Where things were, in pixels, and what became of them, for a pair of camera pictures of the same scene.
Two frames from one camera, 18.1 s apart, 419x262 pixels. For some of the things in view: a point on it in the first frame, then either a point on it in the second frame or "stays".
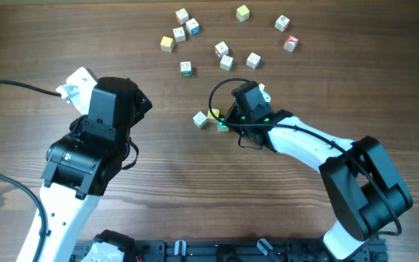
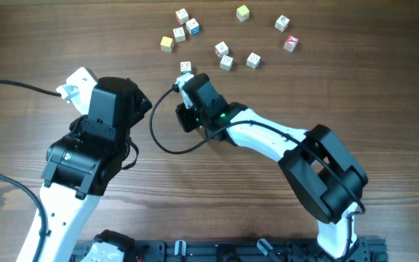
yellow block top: (242, 13) stays
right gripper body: (236, 116) to (192, 118)
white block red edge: (179, 34) stays
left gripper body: (142, 105) stays
